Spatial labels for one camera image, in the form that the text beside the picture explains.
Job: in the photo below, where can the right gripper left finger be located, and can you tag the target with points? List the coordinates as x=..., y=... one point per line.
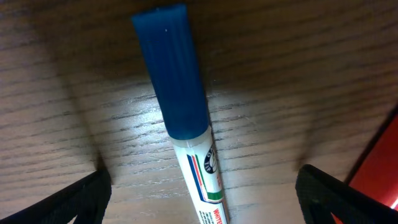
x=84, y=201

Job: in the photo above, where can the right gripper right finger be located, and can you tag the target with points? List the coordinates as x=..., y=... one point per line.
x=323, y=197

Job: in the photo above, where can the red stapler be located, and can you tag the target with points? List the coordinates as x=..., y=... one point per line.
x=375, y=172

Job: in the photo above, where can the blue whiteboard marker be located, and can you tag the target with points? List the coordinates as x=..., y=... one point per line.
x=166, y=42

